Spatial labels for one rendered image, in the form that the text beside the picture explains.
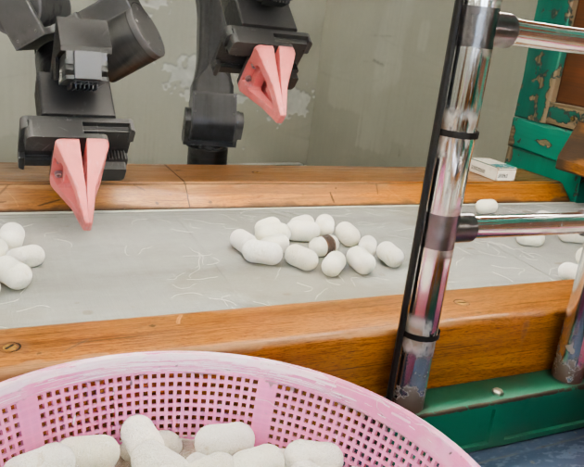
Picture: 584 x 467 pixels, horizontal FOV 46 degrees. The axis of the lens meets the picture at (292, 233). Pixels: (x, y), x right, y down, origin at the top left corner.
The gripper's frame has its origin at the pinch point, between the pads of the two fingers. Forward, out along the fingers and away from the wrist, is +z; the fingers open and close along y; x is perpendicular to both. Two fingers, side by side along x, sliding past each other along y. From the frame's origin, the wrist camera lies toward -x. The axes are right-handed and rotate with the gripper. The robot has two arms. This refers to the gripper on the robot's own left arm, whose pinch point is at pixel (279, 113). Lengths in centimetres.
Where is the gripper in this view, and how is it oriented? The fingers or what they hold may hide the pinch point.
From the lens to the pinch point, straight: 74.5
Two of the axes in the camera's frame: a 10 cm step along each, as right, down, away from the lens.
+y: 9.0, -0.4, 4.4
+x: -3.6, 5.1, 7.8
